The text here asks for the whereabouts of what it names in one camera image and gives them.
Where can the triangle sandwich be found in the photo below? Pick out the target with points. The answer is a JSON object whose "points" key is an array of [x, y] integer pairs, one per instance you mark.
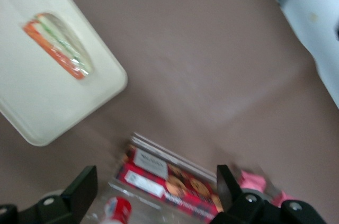
{"points": [[58, 46]]}

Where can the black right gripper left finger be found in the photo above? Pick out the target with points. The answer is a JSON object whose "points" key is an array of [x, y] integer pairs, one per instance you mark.
{"points": [[66, 205]]}

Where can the red plaid cookie box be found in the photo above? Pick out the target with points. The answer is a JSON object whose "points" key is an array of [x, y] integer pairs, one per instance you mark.
{"points": [[159, 181]]}

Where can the brown table cover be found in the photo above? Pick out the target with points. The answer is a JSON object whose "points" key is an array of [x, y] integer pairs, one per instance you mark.
{"points": [[198, 62]]}

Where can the beige plastic serving tray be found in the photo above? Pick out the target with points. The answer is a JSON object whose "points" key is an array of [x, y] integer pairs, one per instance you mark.
{"points": [[34, 97]]}

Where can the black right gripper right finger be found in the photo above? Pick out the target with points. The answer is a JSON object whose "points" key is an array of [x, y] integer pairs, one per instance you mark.
{"points": [[251, 210]]}

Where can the red capped drink bottle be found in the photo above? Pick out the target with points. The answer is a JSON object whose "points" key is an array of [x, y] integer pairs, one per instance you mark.
{"points": [[119, 209]]}

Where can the pink cartoon snack pack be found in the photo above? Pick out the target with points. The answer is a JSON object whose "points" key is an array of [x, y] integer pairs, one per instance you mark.
{"points": [[251, 180]]}

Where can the clear acrylic tiered shelf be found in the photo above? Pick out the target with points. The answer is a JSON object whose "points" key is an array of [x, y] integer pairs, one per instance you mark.
{"points": [[169, 156]]}

